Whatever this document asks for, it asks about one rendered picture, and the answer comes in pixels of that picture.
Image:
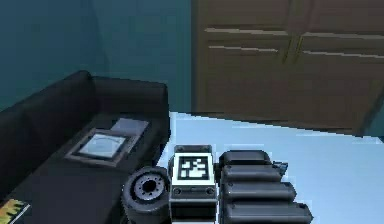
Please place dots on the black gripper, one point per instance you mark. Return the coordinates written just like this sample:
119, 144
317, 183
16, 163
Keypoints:
146, 196

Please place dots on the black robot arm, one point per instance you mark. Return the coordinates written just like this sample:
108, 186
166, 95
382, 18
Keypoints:
253, 190

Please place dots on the grey flat book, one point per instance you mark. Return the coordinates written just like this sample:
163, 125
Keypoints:
131, 126

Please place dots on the black sofa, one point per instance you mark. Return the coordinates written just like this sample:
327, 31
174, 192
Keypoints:
50, 133

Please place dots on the yellow patterned book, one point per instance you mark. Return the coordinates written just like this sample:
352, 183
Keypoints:
11, 210

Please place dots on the brown wooden cupboard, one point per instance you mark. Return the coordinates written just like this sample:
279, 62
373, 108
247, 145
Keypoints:
286, 66

